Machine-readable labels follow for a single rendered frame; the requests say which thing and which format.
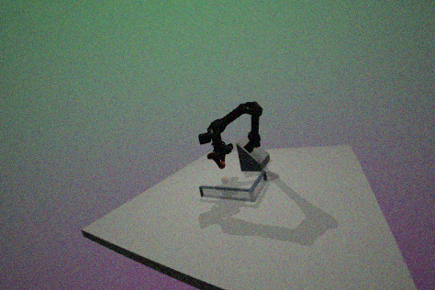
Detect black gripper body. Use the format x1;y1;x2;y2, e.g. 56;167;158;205
207;140;224;160

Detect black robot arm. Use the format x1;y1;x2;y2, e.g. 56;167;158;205
198;101;262;154

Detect translucent orange ball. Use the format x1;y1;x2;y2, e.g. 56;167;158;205
221;176;229;184

